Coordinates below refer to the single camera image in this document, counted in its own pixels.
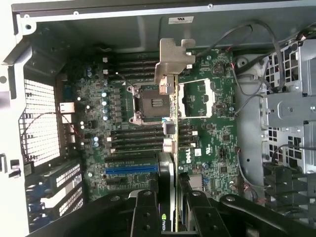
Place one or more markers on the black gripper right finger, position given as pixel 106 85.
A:
pixel 202 217

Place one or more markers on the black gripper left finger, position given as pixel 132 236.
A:
pixel 145 217

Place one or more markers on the blue expansion slot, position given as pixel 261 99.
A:
pixel 130 170

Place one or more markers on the green motherboard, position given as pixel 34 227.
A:
pixel 217 138

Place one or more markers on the black fan housing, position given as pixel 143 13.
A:
pixel 288 187

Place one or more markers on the CPU socket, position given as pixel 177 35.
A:
pixel 150 101

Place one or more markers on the metal socket cover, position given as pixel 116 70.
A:
pixel 197 98

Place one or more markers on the perforated metal disk bay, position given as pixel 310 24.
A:
pixel 288 106

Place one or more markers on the open black PC case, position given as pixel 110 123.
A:
pixel 98 32

